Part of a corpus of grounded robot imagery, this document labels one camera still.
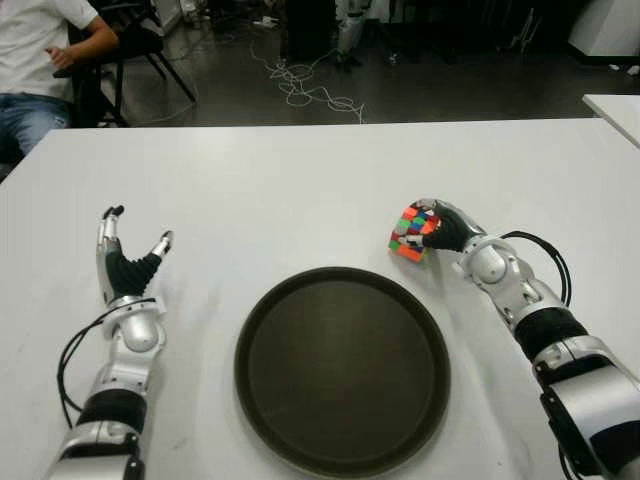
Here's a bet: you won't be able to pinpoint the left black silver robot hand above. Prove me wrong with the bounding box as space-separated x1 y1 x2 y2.
94 204 176 307

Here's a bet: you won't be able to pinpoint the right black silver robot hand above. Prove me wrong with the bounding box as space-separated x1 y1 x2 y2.
398 197 489 256

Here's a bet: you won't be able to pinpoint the multicoloured Rubik's cube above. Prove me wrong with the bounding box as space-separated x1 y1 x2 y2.
387 199 444 264

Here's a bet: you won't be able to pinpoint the dark brown round plate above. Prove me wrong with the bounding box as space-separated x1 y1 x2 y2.
233 266 452 465

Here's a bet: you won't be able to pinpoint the white side table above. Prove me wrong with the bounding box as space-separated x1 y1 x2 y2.
582 93 640 149

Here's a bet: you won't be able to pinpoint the folded metal stand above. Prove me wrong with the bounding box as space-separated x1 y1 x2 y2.
509 9 544 51

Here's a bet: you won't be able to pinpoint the silver humanoid robot legs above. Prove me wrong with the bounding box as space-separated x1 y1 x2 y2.
333 0 374 71

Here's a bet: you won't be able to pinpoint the black chair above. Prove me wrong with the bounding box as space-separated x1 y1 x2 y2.
54 0 197 129

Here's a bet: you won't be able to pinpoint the seated person in white shirt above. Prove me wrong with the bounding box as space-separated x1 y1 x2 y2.
0 0 121 156

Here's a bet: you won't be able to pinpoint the white cabinet with black base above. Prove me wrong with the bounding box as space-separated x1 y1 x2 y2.
567 0 640 66

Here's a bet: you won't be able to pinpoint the white framed glass cabinet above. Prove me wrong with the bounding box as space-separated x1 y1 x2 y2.
152 0 184 34

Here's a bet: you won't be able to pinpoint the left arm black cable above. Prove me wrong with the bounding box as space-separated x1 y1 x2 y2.
57 310 157 430

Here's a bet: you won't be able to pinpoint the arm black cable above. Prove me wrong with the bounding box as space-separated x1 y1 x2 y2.
499 229 574 307
57 310 157 430

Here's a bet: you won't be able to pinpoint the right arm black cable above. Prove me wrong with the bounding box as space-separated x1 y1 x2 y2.
499 229 574 307

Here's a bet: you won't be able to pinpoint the tangled white floor cable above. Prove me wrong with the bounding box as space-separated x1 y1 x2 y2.
249 37 366 124

